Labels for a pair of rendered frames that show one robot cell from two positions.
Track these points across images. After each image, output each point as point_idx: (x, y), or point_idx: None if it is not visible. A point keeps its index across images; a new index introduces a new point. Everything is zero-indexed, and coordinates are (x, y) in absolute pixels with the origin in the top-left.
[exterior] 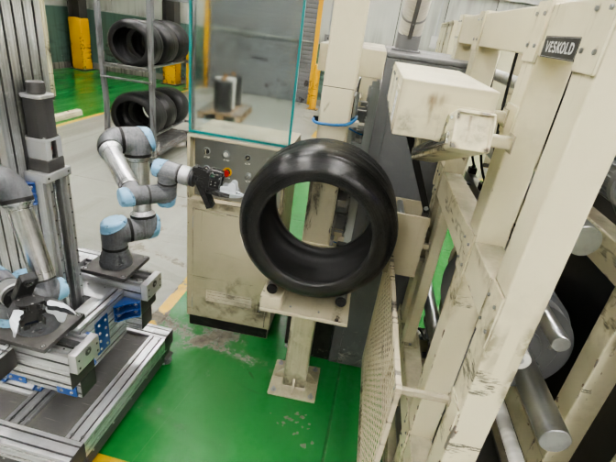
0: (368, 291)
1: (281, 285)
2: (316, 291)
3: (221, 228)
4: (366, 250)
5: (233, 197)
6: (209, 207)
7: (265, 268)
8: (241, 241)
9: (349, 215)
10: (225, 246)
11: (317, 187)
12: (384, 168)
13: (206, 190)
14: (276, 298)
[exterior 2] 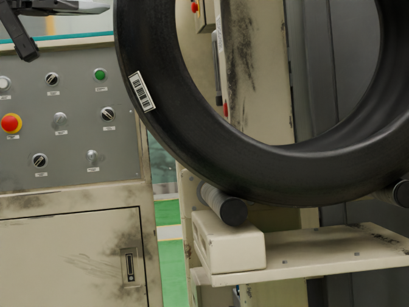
0: (387, 300)
1: (263, 178)
2: (352, 167)
3: (19, 257)
4: (397, 108)
5: (87, 8)
6: (31, 55)
7: (212, 139)
8: (73, 275)
9: (299, 133)
10: (37, 299)
11: (242, 26)
12: (342, 8)
13: (20, 1)
14: (250, 235)
